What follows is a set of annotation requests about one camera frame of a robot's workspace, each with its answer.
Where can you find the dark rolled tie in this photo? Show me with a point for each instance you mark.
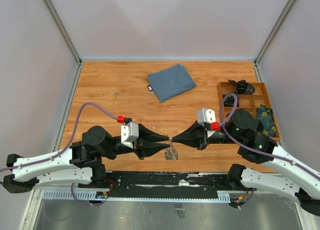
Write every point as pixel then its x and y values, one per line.
pixel 243 87
pixel 229 102

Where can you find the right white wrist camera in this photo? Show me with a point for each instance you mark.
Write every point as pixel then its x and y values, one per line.
pixel 205 115

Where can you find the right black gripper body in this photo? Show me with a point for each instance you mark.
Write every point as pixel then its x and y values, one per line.
pixel 218 137

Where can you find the dark rolled tie middle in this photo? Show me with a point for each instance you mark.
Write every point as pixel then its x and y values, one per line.
pixel 229 102

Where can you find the folded blue cloth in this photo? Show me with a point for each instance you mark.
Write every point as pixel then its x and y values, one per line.
pixel 170 82

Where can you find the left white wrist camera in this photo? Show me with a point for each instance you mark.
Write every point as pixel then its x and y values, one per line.
pixel 129 133

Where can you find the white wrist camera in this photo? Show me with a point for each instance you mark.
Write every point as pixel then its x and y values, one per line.
pixel 129 133
pixel 205 115

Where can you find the dark rolled tie top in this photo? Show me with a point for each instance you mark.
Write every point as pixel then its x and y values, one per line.
pixel 243 87

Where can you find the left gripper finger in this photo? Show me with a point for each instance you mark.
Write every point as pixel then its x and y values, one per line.
pixel 147 149
pixel 149 135

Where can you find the wooden compartment tray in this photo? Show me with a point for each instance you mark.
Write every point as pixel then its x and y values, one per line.
pixel 247 102

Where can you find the blue floral rolled tie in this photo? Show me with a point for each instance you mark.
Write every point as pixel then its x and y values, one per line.
pixel 265 116

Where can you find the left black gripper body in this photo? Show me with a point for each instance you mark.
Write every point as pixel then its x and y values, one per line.
pixel 124 149

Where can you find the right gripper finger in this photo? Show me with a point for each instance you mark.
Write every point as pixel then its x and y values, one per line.
pixel 188 140
pixel 195 131

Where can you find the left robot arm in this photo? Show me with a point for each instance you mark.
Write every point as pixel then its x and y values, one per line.
pixel 81 163

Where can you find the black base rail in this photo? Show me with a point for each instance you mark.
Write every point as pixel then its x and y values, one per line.
pixel 161 185

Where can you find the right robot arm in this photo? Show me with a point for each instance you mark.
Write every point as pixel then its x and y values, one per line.
pixel 298 182

